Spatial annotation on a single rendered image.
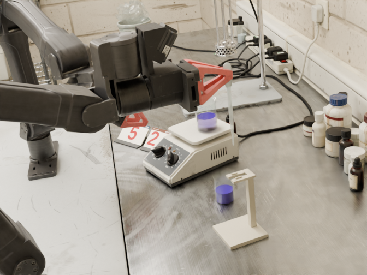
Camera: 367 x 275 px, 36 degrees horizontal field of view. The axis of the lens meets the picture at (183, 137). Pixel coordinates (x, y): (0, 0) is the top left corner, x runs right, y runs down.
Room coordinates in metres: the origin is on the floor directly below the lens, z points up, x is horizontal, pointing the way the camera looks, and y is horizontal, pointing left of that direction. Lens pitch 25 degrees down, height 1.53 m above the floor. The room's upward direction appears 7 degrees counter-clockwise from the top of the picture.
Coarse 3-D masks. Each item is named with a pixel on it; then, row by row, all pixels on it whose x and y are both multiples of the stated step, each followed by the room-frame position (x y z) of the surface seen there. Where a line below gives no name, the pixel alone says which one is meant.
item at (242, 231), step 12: (240, 180) 0.88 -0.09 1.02; (252, 180) 0.90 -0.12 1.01; (252, 192) 0.90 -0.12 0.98; (252, 204) 0.90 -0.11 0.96; (252, 216) 0.90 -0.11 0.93; (216, 228) 0.91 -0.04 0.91; (228, 228) 0.91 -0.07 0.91; (240, 228) 0.90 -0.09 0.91; (252, 228) 0.90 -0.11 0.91; (228, 240) 0.87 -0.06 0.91; (240, 240) 0.86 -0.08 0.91; (252, 240) 0.86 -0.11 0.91
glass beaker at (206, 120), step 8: (208, 104) 1.23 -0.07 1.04; (200, 112) 1.19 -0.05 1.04; (208, 112) 1.18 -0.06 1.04; (216, 112) 1.20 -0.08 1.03; (200, 120) 1.19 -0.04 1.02; (208, 120) 1.18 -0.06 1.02; (216, 120) 1.20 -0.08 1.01; (200, 128) 1.19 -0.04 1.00; (208, 128) 1.18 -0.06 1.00; (216, 128) 1.19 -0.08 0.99
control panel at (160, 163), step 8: (160, 144) 1.22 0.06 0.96; (168, 144) 1.21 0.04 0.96; (152, 152) 1.21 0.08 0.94; (176, 152) 1.16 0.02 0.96; (184, 152) 1.15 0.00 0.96; (152, 160) 1.18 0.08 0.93; (160, 160) 1.17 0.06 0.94; (160, 168) 1.15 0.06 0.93; (168, 168) 1.13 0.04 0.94; (176, 168) 1.12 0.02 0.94
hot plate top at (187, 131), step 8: (192, 120) 1.27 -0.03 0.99; (168, 128) 1.24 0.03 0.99; (176, 128) 1.23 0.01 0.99; (184, 128) 1.23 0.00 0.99; (192, 128) 1.22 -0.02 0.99; (224, 128) 1.20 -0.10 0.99; (184, 136) 1.18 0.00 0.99; (192, 136) 1.18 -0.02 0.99; (200, 136) 1.17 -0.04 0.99; (208, 136) 1.17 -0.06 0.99; (216, 136) 1.17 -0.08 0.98; (192, 144) 1.15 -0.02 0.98
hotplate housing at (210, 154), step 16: (176, 144) 1.19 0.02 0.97; (208, 144) 1.16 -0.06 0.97; (224, 144) 1.18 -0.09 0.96; (144, 160) 1.21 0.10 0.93; (192, 160) 1.13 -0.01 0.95; (208, 160) 1.15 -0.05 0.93; (224, 160) 1.18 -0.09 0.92; (160, 176) 1.14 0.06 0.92; (176, 176) 1.11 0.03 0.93; (192, 176) 1.13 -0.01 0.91
